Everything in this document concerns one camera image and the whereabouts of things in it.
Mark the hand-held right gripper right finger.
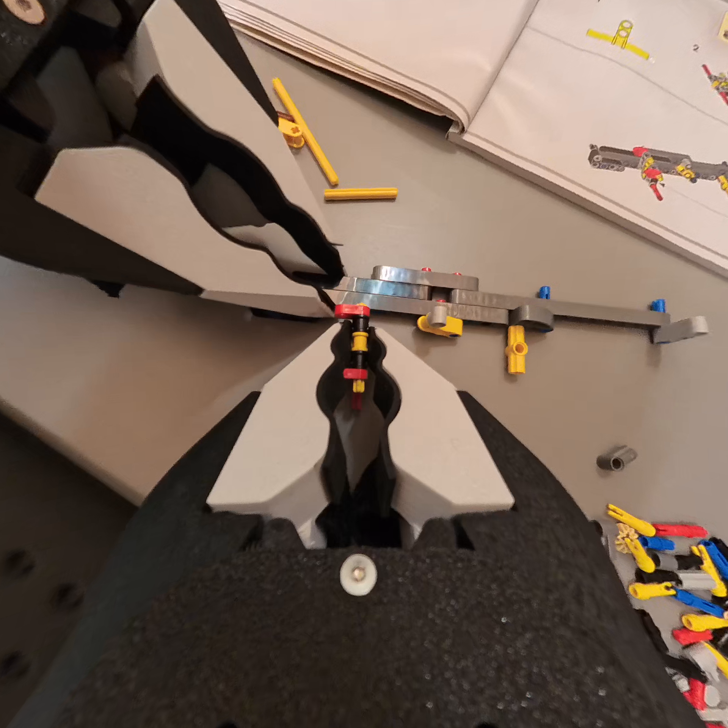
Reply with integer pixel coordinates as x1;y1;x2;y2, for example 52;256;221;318
372;329;516;549

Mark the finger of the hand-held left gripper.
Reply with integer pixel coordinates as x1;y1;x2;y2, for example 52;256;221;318
34;145;336;319
127;0;346;275

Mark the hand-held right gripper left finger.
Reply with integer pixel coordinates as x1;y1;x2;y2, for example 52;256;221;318
205;325;345;549

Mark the yellow lego axle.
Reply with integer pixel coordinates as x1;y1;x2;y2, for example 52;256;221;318
271;77;341;187
323;187;399;201

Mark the red yellow black lego assembly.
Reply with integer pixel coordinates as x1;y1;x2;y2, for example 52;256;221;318
334;303;372;411

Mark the long grey lego beam assembly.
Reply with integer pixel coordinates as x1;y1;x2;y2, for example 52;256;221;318
318;264;710;376

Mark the pile of colourful lego pieces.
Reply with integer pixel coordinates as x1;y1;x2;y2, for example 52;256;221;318
603;503;728;728

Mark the dark grey lego connector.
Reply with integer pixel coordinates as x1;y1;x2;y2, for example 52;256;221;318
595;445;638;472

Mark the lego instruction booklet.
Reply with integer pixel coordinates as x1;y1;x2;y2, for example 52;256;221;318
216;0;728;279

